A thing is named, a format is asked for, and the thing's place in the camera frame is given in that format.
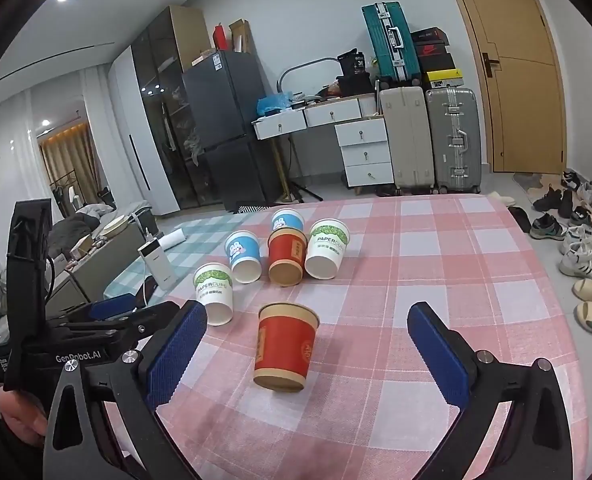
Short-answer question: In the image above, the red paper cup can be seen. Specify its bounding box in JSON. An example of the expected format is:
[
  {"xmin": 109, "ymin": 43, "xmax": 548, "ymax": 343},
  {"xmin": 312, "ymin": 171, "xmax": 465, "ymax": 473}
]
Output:
[
  {"xmin": 253, "ymin": 302, "xmax": 320, "ymax": 392},
  {"xmin": 268, "ymin": 226, "xmax": 308, "ymax": 287}
]

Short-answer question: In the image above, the green white paper cup left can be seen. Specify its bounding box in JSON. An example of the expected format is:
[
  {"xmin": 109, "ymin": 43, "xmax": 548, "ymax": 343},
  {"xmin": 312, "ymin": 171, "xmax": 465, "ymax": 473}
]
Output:
[{"xmin": 193, "ymin": 262, "xmax": 234, "ymax": 326}]

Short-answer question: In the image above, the green white paper cup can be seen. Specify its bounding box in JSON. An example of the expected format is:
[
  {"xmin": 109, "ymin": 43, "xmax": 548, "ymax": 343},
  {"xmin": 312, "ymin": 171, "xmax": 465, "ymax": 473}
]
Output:
[
  {"xmin": 193, "ymin": 262, "xmax": 234, "ymax": 326},
  {"xmin": 305, "ymin": 218, "xmax": 350, "ymax": 281}
]

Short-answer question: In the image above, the blue white paper cup front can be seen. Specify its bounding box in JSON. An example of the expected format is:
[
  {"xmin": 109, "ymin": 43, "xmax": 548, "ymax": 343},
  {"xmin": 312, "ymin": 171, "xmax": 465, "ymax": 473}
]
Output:
[{"xmin": 224, "ymin": 230, "xmax": 262, "ymax": 284}]

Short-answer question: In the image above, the blue white paper cup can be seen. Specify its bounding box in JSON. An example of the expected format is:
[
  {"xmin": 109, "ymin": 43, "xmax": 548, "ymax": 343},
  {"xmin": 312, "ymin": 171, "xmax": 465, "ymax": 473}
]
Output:
[
  {"xmin": 271, "ymin": 208, "xmax": 305, "ymax": 231},
  {"xmin": 224, "ymin": 230, "xmax": 262, "ymax": 284}
]

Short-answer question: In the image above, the blue white paper cup back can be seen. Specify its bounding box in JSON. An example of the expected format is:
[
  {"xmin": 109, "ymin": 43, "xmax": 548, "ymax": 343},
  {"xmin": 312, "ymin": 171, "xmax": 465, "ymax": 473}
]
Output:
[{"xmin": 271, "ymin": 208, "xmax": 305, "ymax": 231}]

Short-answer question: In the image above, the green white paper cup right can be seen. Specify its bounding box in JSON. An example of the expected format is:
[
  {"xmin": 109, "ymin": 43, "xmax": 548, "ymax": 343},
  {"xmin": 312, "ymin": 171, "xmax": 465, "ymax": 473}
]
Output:
[{"xmin": 305, "ymin": 218, "xmax": 350, "ymax": 281}]

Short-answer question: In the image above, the person's left hand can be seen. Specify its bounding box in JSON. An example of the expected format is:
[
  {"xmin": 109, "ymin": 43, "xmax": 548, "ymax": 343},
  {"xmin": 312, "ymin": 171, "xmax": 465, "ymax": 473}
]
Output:
[{"xmin": 0, "ymin": 387, "xmax": 48, "ymax": 445}]

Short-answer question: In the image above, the white power bank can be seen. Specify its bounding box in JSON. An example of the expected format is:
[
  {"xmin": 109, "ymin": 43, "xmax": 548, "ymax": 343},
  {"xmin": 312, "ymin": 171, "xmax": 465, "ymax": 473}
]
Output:
[{"xmin": 138, "ymin": 238, "xmax": 177, "ymax": 290}]

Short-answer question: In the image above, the green checkered cloth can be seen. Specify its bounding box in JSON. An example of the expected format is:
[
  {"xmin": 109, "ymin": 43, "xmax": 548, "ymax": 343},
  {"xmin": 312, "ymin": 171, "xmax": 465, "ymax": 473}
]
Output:
[{"xmin": 103, "ymin": 212, "xmax": 251, "ymax": 299}]

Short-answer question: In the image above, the pink checkered tablecloth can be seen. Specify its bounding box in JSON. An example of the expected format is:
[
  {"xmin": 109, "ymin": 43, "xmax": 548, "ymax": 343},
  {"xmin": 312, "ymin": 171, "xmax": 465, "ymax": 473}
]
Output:
[{"xmin": 158, "ymin": 195, "xmax": 588, "ymax": 479}]

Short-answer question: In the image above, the white striped sneaker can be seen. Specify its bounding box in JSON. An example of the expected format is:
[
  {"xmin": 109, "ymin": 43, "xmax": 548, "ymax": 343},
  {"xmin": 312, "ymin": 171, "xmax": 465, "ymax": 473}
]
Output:
[{"xmin": 558, "ymin": 245, "xmax": 592, "ymax": 280}]

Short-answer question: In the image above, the black sneaker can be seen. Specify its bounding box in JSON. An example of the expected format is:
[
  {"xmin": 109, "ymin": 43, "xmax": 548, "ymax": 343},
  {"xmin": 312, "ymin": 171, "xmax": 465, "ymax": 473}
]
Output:
[{"xmin": 529, "ymin": 214, "xmax": 566, "ymax": 242}]

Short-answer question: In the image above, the black refrigerator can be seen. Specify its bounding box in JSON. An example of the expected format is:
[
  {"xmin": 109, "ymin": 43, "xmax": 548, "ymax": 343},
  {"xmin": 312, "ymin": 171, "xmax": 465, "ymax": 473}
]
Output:
[{"xmin": 183, "ymin": 50, "xmax": 282, "ymax": 212}]

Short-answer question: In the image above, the dark glass cabinet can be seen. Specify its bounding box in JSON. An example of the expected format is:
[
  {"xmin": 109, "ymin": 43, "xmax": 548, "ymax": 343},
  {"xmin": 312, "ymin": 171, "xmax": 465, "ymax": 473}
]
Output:
[{"xmin": 131, "ymin": 6, "xmax": 218, "ymax": 209}]

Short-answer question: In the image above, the blue plastic bag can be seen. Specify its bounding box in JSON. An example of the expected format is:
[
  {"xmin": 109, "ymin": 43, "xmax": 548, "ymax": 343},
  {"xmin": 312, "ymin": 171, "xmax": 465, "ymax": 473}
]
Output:
[{"xmin": 256, "ymin": 92, "xmax": 293, "ymax": 117}]

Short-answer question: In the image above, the red box on fridge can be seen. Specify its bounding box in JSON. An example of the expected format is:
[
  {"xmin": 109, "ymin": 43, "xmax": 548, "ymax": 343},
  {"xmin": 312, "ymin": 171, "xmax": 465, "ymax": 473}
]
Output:
[{"xmin": 212, "ymin": 24, "xmax": 230, "ymax": 50}]

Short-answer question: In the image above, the cardboard box on fridge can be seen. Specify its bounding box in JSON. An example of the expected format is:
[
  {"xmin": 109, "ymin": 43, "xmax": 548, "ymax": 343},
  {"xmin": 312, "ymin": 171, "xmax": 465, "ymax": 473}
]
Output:
[{"xmin": 230, "ymin": 18, "xmax": 255, "ymax": 53}]

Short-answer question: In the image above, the white desk with drawers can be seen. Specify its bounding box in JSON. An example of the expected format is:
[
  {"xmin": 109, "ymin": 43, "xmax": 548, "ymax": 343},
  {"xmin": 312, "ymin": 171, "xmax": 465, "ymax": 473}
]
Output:
[{"xmin": 253, "ymin": 93, "xmax": 393, "ymax": 188}]

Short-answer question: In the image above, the black bag on desk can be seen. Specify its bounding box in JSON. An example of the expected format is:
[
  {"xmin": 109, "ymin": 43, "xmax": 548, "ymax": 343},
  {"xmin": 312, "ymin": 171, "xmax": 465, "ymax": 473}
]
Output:
[{"xmin": 337, "ymin": 49, "xmax": 374, "ymax": 96}]

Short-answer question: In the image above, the silver suitcase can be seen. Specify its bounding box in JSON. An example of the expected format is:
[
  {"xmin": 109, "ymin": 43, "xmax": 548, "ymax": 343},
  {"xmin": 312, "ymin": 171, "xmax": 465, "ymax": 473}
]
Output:
[{"xmin": 426, "ymin": 87, "xmax": 482, "ymax": 193}]

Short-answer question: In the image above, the beige suitcase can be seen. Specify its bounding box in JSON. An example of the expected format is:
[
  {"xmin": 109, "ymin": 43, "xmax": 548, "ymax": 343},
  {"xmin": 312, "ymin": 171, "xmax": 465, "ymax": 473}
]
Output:
[{"xmin": 379, "ymin": 87, "xmax": 436, "ymax": 190}]

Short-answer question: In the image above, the wooden door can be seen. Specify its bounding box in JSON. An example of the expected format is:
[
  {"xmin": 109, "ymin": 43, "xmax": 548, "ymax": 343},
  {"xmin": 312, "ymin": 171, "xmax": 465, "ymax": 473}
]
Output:
[{"xmin": 456, "ymin": 0, "xmax": 567, "ymax": 174}]

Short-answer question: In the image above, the yellow box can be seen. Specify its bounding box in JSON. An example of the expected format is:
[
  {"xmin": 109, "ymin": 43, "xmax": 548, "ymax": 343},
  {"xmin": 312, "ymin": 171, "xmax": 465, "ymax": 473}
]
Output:
[{"xmin": 427, "ymin": 68, "xmax": 464, "ymax": 89}]

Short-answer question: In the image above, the teal suitcase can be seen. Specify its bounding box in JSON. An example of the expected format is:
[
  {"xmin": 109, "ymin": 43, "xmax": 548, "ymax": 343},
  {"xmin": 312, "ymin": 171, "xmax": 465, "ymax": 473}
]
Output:
[{"xmin": 362, "ymin": 1, "xmax": 422, "ymax": 86}]

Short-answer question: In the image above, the black shoe boxes stack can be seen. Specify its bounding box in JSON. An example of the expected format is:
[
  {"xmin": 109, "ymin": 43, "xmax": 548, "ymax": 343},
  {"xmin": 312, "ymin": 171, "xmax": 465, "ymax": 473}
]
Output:
[{"xmin": 411, "ymin": 27, "xmax": 455, "ymax": 76}]

